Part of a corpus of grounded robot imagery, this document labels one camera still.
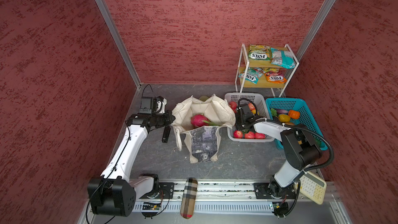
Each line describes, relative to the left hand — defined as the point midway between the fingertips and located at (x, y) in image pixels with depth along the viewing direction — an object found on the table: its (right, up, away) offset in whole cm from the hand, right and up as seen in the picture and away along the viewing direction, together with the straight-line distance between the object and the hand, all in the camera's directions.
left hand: (175, 121), depth 79 cm
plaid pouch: (+8, -35, -10) cm, 37 cm away
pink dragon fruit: (+13, -1, +11) cm, 17 cm away
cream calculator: (+69, -32, -5) cm, 76 cm away
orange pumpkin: (+74, +2, +19) cm, 76 cm away
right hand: (+33, -2, +17) cm, 37 cm away
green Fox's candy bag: (+48, +28, +21) cm, 59 cm away
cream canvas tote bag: (+15, -10, -5) cm, 19 cm away
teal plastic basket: (+79, -2, +15) cm, 81 cm away
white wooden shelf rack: (+39, +32, +7) cm, 51 cm away
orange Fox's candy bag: (+64, +26, +22) cm, 72 cm away
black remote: (-8, -10, +13) cm, 18 cm away
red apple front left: (+35, -9, +10) cm, 38 cm away
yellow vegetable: (+67, -1, +18) cm, 69 cm away
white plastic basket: (+43, -9, +9) cm, 44 cm away
